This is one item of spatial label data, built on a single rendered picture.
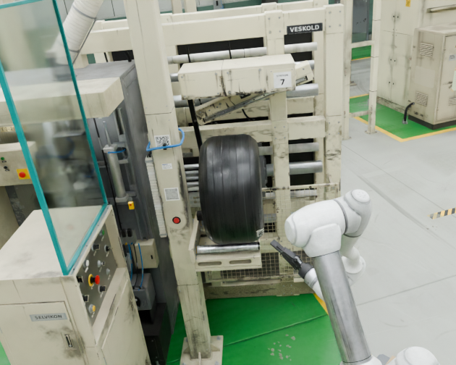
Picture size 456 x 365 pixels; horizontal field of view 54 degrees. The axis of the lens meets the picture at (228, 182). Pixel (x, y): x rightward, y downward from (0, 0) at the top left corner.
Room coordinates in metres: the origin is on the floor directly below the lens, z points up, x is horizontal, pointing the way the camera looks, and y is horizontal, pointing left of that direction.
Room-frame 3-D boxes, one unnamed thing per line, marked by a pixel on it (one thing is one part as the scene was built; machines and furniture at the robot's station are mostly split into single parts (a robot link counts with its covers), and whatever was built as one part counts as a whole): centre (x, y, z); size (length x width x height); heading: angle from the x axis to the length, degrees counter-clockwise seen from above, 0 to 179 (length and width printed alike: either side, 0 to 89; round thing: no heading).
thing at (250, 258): (1.98, 0.05, 0.84); 0.36 x 0.09 x 0.06; 85
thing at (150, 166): (2.10, 0.38, 1.19); 0.05 x 0.04 x 0.48; 175
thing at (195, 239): (2.13, 0.21, 0.90); 0.40 x 0.03 x 0.10; 175
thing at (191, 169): (2.52, 0.22, 1.05); 0.20 x 0.15 x 0.30; 85
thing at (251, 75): (2.40, -0.11, 1.71); 0.61 x 0.25 x 0.15; 85
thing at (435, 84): (5.82, -3.16, 0.62); 0.91 x 0.58 x 1.25; 104
